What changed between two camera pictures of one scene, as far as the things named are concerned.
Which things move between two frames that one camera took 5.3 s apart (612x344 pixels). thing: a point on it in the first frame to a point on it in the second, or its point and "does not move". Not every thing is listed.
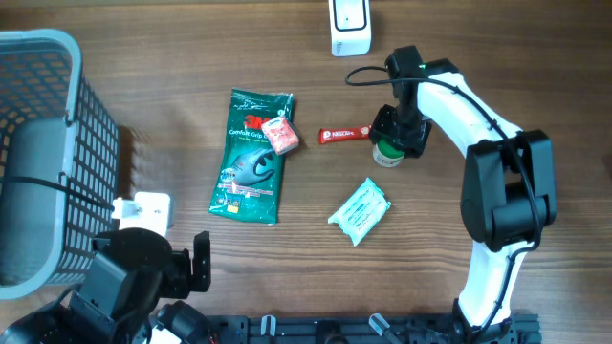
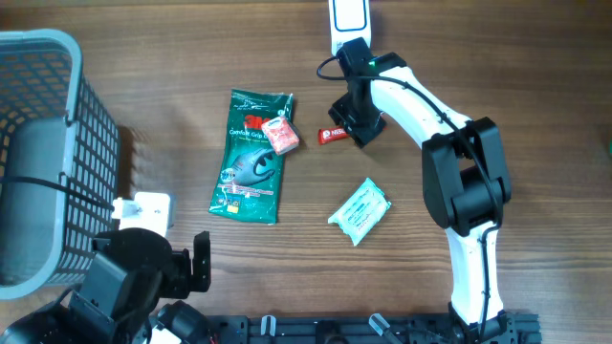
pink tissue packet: (281, 135) does not move
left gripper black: (181, 279) does not move
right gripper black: (413, 143) to (361, 132)
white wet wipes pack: (361, 211) does not move
